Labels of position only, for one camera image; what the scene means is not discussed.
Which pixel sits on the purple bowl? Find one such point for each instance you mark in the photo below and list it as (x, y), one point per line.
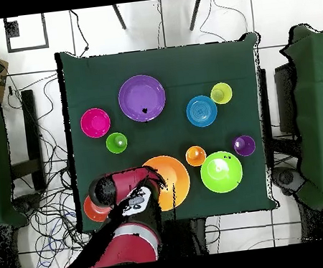
(141, 95)

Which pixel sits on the large yellow-orange bowl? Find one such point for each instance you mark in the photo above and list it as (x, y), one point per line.
(178, 178)

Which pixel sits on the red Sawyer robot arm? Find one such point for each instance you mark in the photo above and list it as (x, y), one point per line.
(133, 244)

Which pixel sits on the orange cup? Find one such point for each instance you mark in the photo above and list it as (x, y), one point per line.
(195, 156)

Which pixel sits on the blue bowl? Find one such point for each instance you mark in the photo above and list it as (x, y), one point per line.
(201, 111)

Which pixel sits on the green cup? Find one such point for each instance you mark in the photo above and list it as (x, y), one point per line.
(116, 143)

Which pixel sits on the pink bowl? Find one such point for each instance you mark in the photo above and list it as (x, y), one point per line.
(95, 122)

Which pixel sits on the green bowl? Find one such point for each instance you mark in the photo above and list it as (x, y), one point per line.
(221, 173)

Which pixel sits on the yellow cup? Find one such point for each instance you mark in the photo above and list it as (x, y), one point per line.
(221, 93)

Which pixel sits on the purple cup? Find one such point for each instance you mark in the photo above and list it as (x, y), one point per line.
(245, 146)

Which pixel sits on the dark green tablecloth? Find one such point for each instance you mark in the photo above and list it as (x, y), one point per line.
(214, 67)

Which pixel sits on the red-orange bowl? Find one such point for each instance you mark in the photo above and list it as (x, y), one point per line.
(94, 214)

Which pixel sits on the black box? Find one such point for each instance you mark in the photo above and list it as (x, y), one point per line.
(286, 99)

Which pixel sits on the black floor beam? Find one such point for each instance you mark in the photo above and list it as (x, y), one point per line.
(31, 125)

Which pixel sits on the dark grey stand base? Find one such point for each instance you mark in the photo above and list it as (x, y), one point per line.
(27, 202)
(286, 178)

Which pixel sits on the black camera tripod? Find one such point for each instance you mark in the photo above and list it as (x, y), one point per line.
(119, 17)

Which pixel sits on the black rectangular frame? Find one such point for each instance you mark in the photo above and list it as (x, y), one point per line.
(28, 48)

